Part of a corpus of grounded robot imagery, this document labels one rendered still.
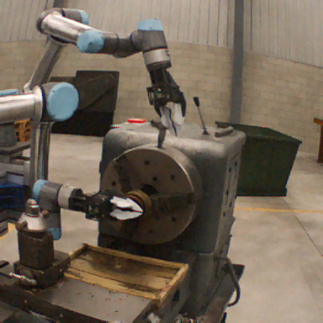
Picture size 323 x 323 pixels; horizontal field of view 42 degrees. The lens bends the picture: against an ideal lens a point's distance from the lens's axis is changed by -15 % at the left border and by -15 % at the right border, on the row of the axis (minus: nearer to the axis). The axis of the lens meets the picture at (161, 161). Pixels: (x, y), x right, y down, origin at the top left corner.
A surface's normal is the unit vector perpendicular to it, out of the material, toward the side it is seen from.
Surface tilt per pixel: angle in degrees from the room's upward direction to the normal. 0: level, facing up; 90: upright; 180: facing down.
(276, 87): 90
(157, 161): 90
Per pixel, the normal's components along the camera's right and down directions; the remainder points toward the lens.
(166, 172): -0.29, 0.15
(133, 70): -0.04, 0.18
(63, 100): 0.66, 0.18
